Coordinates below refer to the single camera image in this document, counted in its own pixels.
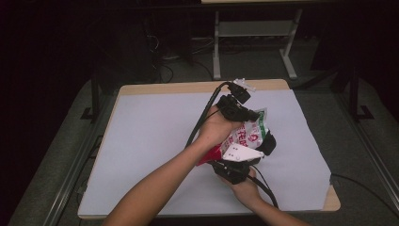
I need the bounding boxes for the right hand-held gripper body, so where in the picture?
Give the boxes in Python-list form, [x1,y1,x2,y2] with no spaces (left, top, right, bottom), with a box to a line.
[210,142,265,186]

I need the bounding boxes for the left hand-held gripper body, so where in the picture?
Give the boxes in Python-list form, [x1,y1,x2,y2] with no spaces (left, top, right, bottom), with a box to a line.
[215,78,257,122]

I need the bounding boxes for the red and white snack bag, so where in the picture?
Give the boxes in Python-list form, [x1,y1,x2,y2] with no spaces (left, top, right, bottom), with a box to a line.
[197,107,270,167]

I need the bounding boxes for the person's left hand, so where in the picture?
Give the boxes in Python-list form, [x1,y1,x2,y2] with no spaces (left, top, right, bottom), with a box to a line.
[197,105,243,149]

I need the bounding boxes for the person's right hand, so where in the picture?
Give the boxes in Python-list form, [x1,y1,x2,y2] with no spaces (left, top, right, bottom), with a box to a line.
[219,168,263,206]

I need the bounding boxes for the white work board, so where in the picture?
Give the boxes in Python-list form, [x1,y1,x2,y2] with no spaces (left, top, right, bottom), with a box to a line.
[77,78,342,219]

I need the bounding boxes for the white table sheet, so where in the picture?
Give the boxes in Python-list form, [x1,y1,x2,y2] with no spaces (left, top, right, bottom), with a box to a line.
[78,89,333,218]

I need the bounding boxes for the black metal stand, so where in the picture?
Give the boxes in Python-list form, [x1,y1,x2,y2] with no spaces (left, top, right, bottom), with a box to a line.
[80,71,102,121]
[348,64,375,121]

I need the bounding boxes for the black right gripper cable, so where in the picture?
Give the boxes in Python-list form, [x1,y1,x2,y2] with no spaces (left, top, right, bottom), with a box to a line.
[247,164,280,210]

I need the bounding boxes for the white metal desk frame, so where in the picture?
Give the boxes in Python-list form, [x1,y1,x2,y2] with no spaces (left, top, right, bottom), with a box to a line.
[212,8,304,81]

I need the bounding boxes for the black floor cable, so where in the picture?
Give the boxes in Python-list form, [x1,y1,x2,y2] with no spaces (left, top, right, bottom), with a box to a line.
[330,172,399,218]

